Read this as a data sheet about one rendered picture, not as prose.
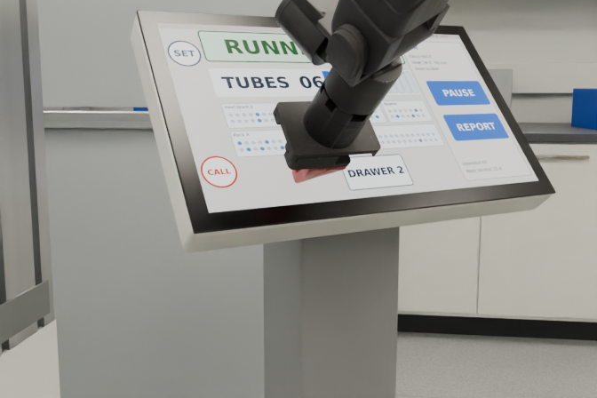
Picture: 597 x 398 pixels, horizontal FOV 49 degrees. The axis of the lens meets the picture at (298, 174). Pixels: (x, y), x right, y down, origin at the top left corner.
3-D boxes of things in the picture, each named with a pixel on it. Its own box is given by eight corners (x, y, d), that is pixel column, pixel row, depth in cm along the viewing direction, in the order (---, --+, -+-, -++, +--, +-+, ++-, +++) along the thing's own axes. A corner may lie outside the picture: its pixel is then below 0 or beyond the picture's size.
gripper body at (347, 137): (269, 113, 68) (294, 65, 62) (354, 110, 73) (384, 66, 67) (288, 165, 65) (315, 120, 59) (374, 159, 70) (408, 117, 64)
